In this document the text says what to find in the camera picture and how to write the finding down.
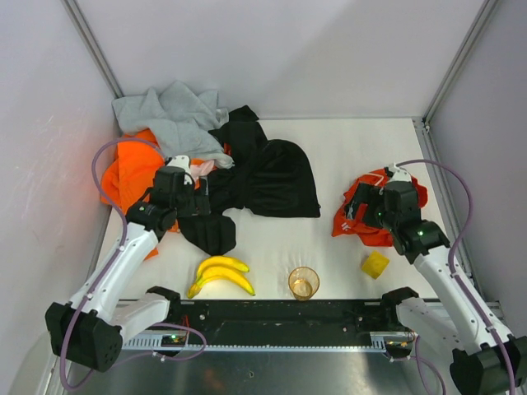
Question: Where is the orange cloth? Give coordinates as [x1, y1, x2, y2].
[99, 128, 207, 261]

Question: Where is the black zip jacket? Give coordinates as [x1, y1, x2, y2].
[178, 105, 320, 256]

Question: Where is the amber plastic cup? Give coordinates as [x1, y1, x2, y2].
[288, 267, 320, 301]

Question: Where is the right aluminium frame rail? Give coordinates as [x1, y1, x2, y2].
[413, 117, 485, 301]

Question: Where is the orange shorts white drawstring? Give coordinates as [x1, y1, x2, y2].
[332, 167, 428, 247]

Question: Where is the aluminium frame post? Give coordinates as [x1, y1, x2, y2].
[61, 0, 124, 99]
[422, 0, 502, 125]

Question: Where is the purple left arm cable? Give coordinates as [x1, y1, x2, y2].
[59, 138, 208, 391]

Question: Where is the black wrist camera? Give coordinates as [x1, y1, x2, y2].
[151, 166, 186, 206]
[383, 181, 421, 228]

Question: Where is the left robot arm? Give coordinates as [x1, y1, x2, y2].
[44, 166, 210, 372]

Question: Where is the lower yellow banana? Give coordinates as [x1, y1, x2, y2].
[187, 266, 256, 299]

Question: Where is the yellow banana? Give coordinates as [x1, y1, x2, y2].
[187, 266, 256, 299]
[195, 256, 251, 287]

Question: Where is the left aluminium frame post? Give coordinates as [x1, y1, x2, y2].
[61, 0, 124, 99]

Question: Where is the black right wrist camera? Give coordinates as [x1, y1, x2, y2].
[383, 181, 421, 228]

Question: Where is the grey cloth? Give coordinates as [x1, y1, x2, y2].
[112, 81, 234, 169]

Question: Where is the upper yellow banana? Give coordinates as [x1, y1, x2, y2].
[195, 256, 251, 287]

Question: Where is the grey slotted cable duct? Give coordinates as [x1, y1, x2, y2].
[123, 331, 415, 353]

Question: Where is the yellow cube block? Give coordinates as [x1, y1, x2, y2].
[361, 251, 389, 280]

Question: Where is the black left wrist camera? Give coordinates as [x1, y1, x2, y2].
[151, 166, 186, 206]

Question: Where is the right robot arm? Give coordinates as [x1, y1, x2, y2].
[346, 181, 526, 394]

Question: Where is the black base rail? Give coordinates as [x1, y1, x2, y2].
[135, 298, 413, 349]

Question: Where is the right aluminium frame post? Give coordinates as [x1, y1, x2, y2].
[422, 0, 502, 125]

